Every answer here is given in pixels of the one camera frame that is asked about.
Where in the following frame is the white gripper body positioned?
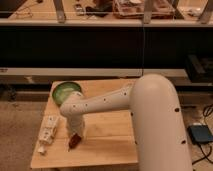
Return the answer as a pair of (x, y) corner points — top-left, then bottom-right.
(67, 116), (85, 137)

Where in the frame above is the red pepper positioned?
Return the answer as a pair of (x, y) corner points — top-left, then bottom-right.
(68, 134), (81, 149)

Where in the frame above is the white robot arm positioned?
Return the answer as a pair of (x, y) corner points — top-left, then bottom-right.
(60, 74), (193, 171)

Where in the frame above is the green ceramic bowl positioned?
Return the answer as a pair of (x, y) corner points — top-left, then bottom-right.
(52, 81), (82, 106)

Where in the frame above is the white snack packet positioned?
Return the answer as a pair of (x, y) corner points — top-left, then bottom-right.
(39, 116), (59, 145)

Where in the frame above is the wooden table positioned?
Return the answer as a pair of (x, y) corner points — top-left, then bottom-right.
(30, 81), (137, 170)

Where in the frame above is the small white wrapped candy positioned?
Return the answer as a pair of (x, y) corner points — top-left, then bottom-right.
(38, 146), (46, 155)

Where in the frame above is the black power adapter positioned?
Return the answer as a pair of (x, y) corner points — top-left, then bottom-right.
(187, 125), (213, 144)

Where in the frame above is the black cable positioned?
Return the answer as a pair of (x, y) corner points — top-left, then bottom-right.
(191, 103), (213, 166)

